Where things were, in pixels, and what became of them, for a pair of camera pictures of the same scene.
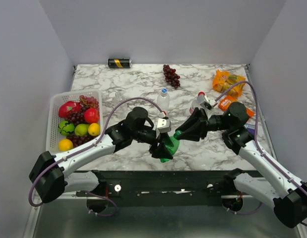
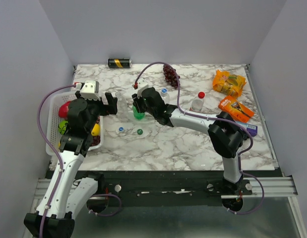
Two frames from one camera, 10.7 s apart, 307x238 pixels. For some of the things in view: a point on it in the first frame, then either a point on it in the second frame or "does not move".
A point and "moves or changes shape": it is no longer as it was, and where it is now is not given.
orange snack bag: (223, 81) does not move
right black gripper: (192, 121) → (136, 101)
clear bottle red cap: (196, 102) does not move
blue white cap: (164, 90) does not move
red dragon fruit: (65, 108) does not move
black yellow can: (119, 63) does not move
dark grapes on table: (170, 77) does not move
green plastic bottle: (173, 146) moves or changes shape
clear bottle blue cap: (163, 100) does not move
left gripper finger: (169, 142) → (112, 102)
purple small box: (250, 128) does not move
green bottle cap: (178, 132) moves or changes shape
